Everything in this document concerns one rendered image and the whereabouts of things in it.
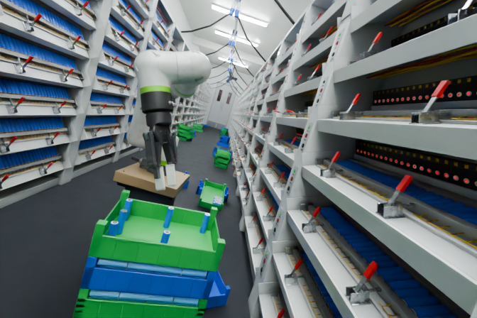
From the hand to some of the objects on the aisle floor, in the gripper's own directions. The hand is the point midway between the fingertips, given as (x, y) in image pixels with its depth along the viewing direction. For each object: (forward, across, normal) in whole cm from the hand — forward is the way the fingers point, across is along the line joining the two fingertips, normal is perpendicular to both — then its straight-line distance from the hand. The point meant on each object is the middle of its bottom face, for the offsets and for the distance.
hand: (165, 177), depth 68 cm
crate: (+53, -27, -15) cm, 62 cm away
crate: (+36, -122, -44) cm, 134 cm away
